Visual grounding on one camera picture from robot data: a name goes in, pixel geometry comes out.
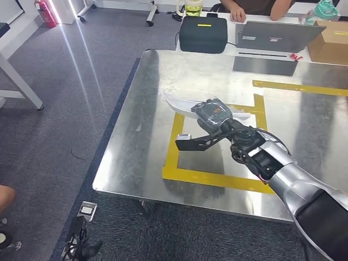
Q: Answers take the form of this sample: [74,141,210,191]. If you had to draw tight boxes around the white wheeled stand leg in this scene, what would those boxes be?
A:
[146,0,159,27]

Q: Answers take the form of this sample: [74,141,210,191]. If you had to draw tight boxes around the white desk green top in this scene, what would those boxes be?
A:
[0,21,45,110]

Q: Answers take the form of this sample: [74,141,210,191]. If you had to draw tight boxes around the chrome base stool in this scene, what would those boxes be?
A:
[0,217,22,252]

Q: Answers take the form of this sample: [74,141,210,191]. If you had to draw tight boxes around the stainless steel workbench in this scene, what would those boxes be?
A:
[92,48,348,224]

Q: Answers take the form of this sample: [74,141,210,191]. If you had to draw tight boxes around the teal water bottle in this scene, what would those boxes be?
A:
[299,0,340,25]

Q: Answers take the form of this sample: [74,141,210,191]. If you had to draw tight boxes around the yellow-green drink jug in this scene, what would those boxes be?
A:
[176,0,204,17]

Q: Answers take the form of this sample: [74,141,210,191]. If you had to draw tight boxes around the red fire extinguisher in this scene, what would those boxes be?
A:
[35,0,57,29]

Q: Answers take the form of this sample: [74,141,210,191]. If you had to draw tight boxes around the large yellow tape rectangle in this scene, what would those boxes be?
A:
[252,79,348,97]

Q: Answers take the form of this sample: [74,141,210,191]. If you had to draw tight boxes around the grey laptop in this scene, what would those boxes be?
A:
[235,21,327,54]

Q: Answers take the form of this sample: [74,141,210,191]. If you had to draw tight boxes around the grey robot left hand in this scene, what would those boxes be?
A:
[79,240,103,258]

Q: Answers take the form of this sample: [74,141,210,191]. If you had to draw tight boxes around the black hard case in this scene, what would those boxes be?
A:
[178,15,228,55]

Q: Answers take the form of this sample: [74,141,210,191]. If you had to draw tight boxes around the white plastic car part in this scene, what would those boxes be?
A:
[163,94,252,121]

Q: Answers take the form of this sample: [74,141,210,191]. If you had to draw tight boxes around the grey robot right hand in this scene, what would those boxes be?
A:
[191,98,234,136]

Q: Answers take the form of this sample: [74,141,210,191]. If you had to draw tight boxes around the cardboard box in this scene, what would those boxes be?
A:
[307,20,348,66]

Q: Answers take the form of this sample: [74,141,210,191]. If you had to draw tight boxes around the short black floor wire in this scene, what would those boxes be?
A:
[71,149,87,161]

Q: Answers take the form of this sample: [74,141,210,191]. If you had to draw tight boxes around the small yellow tape rectangle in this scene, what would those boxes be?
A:
[162,94,275,195]

